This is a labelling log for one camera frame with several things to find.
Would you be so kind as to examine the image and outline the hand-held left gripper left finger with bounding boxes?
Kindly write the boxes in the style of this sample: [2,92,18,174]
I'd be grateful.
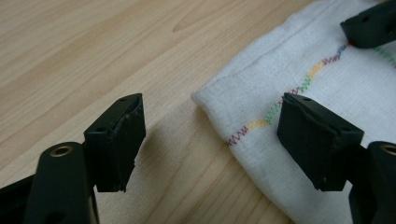
[83,92,147,193]

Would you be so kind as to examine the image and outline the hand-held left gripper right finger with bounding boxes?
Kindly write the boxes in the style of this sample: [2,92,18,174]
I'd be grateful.
[276,91,365,192]

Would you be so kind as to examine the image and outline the white cloth with coloured stitching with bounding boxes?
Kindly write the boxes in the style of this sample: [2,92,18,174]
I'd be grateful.
[191,0,396,224]

